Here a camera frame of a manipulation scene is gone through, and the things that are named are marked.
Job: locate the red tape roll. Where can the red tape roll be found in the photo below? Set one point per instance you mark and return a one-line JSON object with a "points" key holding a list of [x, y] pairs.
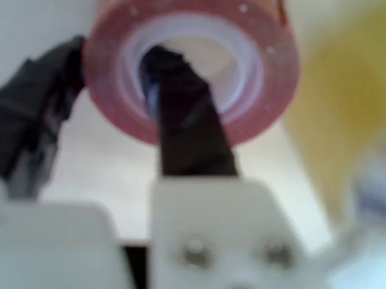
{"points": [[273, 74]]}

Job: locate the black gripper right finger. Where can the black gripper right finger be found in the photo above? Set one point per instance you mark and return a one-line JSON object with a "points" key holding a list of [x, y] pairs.
{"points": [[196, 145]]}

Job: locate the large yellow tape roll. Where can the large yellow tape roll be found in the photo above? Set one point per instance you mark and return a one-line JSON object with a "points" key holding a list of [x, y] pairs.
{"points": [[352, 97]]}

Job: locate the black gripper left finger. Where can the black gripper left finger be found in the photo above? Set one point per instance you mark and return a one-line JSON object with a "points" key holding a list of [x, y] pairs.
{"points": [[16, 115]]}

